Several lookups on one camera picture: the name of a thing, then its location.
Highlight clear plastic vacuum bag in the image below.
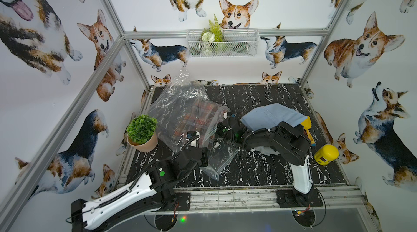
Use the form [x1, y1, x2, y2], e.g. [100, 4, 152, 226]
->
[147, 70, 237, 181]

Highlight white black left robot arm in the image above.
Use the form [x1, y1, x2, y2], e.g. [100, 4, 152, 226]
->
[65, 131, 208, 232]

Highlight white wire wall basket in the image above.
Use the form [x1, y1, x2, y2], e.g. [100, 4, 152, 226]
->
[186, 29, 260, 58]

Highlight grey shirt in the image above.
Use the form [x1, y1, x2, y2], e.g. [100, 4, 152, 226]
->
[255, 146, 280, 156]

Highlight aluminium frame post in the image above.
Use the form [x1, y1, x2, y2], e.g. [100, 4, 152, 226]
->
[299, 0, 351, 87]

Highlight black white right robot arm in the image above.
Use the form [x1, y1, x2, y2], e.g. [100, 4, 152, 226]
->
[216, 115, 314, 206]

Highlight light blue shirt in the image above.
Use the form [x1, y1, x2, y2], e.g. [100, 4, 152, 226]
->
[241, 103, 307, 131]

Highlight artificial fern with white flower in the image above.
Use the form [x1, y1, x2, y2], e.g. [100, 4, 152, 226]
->
[199, 15, 225, 56]

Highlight green plant in beige pot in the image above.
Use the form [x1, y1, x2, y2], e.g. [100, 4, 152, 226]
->
[127, 114, 158, 153]

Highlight multicolour tartan plaid shirt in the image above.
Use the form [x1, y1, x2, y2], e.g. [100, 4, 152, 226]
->
[173, 98, 220, 146]

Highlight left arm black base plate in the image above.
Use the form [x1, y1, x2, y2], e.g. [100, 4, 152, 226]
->
[145, 192, 191, 212]

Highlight yellow plastic spatula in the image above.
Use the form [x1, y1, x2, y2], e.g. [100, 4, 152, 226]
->
[301, 116, 316, 147]

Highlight aluminium front rail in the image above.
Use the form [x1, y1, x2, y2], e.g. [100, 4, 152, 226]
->
[97, 186, 366, 216]

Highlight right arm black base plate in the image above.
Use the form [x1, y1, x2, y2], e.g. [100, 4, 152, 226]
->
[275, 187, 324, 208]

